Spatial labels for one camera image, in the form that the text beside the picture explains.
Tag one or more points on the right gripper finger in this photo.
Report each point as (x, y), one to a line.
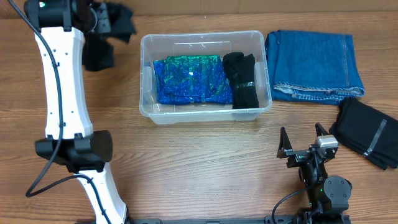
(284, 143)
(320, 130)

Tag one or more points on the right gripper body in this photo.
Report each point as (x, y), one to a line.
(296, 157)

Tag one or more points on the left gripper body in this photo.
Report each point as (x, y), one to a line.
(103, 25)

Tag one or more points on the blue denim jeans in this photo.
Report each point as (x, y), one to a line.
(312, 67)

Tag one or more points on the black cloth with tape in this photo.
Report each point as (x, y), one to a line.
(239, 70)

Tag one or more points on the blue green sequin cloth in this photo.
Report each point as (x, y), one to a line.
(186, 79)

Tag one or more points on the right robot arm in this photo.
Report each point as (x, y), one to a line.
(328, 196)

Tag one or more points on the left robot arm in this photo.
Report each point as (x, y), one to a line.
(72, 36)

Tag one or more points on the clear plastic storage bin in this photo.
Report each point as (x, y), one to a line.
(160, 46)

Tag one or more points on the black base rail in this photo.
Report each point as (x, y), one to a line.
(279, 219)

